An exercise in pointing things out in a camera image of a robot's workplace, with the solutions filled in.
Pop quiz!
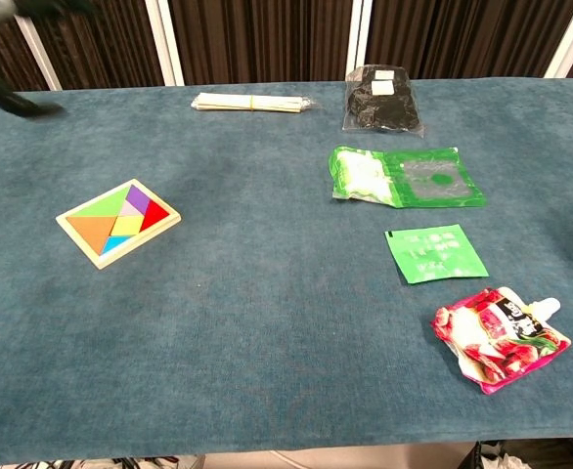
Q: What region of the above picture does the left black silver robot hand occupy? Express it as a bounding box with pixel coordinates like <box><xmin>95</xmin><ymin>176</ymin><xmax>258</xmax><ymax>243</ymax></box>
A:
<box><xmin>0</xmin><ymin>0</ymin><xmax>95</xmax><ymax>118</ymax></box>

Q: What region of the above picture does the yellow square tangram piece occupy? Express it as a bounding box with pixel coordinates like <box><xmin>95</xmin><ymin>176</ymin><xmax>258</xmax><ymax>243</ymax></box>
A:
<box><xmin>110</xmin><ymin>213</ymin><xmax>146</xmax><ymax>237</ymax></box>

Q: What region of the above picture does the wooden tangram tray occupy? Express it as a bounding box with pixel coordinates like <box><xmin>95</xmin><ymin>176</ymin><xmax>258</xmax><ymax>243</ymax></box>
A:
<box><xmin>55</xmin><ymin>178</ymin><xmax>183</xmax><ymax>271</ymax></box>

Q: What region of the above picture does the green triangle tangram piece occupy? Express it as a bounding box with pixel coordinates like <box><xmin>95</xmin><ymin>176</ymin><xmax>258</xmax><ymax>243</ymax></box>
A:
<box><xmin>65</xmin><ymin>185</ymin><xmax>134</xmax><ymax>219</ymax></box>

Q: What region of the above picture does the orange triangle tangram piece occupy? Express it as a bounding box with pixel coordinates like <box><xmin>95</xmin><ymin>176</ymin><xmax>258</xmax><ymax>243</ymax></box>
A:
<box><xmin>66</xmin><ymin>215</ymin><xmax>117</xmax><ymax>255</ymax></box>

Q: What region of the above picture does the purple parallelogram tangram piece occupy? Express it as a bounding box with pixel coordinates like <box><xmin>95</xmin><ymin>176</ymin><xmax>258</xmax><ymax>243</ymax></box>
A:
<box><xmin>124</xmin><ymin>184</ymin><xmax>152</xmax><ymax>215</ymax></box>

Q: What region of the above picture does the red triangle tangram piece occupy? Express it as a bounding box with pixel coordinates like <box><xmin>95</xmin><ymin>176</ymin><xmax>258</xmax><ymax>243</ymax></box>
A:
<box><xmin>139</xmin><ymin>199</ymin><xmax>172</xmax><ymax>234</ymax></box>

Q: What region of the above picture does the cyan small triangle piece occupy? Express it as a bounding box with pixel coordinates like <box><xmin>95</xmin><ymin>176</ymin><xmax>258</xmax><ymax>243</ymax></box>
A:
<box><xmin>101</xmin><ymin>234</ymin><xmax>132</xmax><ymax>256</ymax></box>

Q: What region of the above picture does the white sticks bundle in plastic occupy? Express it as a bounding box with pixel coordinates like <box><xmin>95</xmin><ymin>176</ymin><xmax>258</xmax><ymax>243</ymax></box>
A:
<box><xmin>191</xmin><ymin>91</ymin><xmax>323</xmax><ymax>115</ymax></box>

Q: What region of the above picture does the blue table cloth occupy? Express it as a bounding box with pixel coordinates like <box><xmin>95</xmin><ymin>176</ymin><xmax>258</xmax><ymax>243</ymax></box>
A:
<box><xmin>0</xmin><ymin>76</ymin><xmax>573</xmax><ymax>468</ymax></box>

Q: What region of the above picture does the large green plastic pouch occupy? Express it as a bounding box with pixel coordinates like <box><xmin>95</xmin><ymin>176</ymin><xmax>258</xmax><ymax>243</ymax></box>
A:
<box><xmin>328</xmin><ymin>145</ymin><xmax>487</xmax><ymax>210</ymax></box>

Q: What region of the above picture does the clear bag of black items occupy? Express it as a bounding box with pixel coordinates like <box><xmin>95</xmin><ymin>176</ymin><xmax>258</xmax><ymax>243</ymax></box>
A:
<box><xmin>342</xmin><ymin>65</ymin><xmax>425</xmax><ymax>139</ymax></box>

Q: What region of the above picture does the small green sachet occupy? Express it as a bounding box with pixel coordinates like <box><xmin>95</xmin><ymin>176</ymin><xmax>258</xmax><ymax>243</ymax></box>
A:
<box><xmin>383</xmin><ymin>223</ymin><xmax>491</xmax><ymax>284</ymax></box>

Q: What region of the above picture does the red spouted drink pouch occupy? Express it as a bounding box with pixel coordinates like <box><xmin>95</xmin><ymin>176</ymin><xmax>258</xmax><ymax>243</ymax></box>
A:
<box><xmin>430</xmin><ymin>286</ymin><xmax>572</xmax><ymax>396</ymax></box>

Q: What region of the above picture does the black storage crate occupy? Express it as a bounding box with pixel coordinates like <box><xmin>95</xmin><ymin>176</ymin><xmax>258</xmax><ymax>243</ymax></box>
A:
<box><xmin>469</xmin><ymin>438</ymin><xmax>573</xmax><ymax>469</ymax></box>

